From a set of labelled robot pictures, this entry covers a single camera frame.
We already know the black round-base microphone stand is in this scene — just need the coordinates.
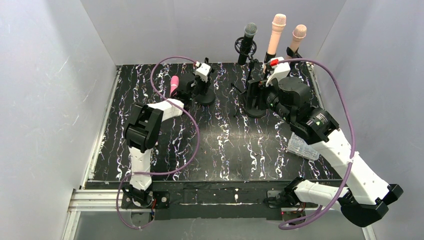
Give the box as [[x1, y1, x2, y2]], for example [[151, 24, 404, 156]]
[[195, 57, 216, 106]]

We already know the pink microphone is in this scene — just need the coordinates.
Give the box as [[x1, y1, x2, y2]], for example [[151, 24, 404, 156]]
[[169, 75, 180, 97]]

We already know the black tripod shock-mount stand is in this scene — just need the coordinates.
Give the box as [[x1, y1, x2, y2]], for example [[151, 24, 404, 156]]
[[231, 36, 257, 115]]

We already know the beige microphone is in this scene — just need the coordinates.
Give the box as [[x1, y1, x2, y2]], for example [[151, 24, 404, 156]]
[[262, 13, 287, 73], [289, 24, 307, 51]]

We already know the black grey-mesh microphone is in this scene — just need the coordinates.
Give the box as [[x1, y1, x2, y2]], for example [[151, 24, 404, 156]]
[[237, 22, 258, 65]]

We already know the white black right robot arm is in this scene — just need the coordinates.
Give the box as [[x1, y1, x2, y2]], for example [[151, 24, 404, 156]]
[[245, 77, 404, 227]]

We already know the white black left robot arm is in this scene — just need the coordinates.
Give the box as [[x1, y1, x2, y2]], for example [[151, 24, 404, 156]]
[[123, 73, 211, 208]]

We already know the clear plastic parts box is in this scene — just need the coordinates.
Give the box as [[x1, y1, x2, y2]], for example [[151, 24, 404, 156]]
[[287, 132, 320, 161]]

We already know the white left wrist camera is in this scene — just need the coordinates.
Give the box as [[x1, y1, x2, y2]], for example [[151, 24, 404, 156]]
[[194, 61, 213, 83]]

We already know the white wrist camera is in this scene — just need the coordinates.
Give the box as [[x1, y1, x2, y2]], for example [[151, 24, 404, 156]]
[[265, 57, 291, 87], [194, 61, 213, 83]]

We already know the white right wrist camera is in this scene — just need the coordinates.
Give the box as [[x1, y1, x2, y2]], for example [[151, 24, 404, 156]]
[[265, 57, 291, 87]]

